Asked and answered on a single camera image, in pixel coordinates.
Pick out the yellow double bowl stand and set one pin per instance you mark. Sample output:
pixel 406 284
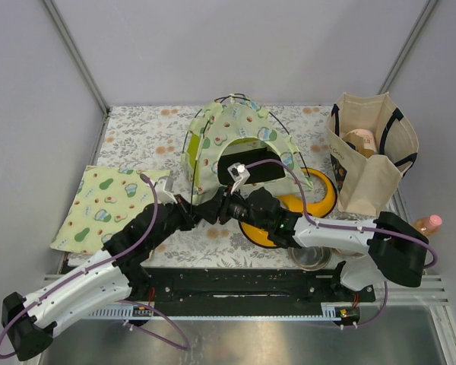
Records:
pixel 320 203

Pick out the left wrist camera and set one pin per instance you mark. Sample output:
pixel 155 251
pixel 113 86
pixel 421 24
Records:
pixel 164 190

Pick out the steel pet bowl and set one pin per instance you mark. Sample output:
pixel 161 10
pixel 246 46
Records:
pixel 345 252
pixel 312 258

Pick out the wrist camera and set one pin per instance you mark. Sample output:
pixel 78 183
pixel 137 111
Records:
pixel 239 174
pixel 164 190

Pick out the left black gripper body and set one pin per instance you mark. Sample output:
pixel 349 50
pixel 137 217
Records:
pixel 177 215

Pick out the pink cap plastic bottle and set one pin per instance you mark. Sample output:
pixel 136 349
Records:
pixel 428 226

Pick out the floral table mat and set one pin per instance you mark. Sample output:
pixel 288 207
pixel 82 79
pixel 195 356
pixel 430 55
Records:
pixel 151 138

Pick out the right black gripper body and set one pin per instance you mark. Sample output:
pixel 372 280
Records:
pixel 233 207

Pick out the white slotted cable duct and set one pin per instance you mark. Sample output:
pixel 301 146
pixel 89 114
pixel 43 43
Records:
pixel 121 312

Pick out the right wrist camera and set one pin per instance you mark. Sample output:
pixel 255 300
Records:
pixel 239 174

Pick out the green avocado pet tent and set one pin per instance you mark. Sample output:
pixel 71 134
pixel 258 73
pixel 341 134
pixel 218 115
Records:
pixel 235 129

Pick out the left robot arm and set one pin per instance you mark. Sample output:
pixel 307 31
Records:
pixel 113 273

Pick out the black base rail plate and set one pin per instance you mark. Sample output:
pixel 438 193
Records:
pixel 244 292

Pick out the beige canvas tote bag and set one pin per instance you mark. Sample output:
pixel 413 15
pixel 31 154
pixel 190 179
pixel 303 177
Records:
pixel 366 185

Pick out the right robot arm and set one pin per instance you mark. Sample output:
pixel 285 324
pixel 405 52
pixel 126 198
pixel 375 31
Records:
pixel 388 248

